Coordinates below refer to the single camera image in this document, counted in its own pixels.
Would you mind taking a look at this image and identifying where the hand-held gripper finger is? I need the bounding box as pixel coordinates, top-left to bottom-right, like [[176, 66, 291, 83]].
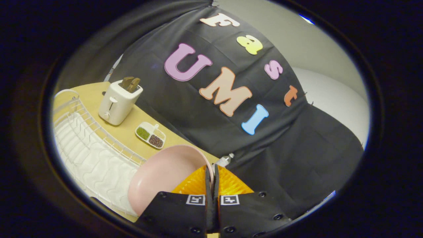
[[135, 165, 213, 236], [213, 164, 292, 238]]

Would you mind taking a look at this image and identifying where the pink plate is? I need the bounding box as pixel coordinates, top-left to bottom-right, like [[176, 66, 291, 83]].
[[128, 145, 214, 217]]

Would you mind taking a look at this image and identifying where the white wire dish rack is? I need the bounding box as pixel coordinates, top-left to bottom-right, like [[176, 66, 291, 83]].
[[53, 89, 147, 217]]

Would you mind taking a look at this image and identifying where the white divided seed dish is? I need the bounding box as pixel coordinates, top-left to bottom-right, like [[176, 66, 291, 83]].
[[135, 121, 167, 150]]

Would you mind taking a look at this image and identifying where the clear plastic bottle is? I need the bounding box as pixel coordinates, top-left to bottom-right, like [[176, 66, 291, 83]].
[[214, 153, 235, 167]]

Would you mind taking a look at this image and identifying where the black backdrop cloth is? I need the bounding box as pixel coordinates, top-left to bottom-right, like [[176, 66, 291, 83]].
[[111, 0, 365, 218]]

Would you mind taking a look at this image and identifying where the white toaster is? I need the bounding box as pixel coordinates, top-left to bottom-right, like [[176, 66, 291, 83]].
[[98, 79, 143, 126]]

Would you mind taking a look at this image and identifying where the brown toast slice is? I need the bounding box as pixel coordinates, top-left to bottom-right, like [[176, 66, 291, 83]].
[[119, 76, 141, 93]]

